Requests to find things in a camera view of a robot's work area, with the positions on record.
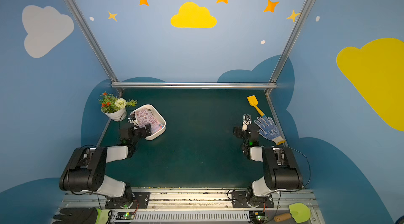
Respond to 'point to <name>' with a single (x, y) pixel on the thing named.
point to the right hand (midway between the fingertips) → (246, 122)
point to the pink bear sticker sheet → (144, 116)
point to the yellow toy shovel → (253, 101)
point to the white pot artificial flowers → (115, 108)
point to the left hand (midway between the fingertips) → (145, 123)
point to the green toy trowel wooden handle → (299, 212)
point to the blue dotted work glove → (270, 130)
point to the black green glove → (81, 215)
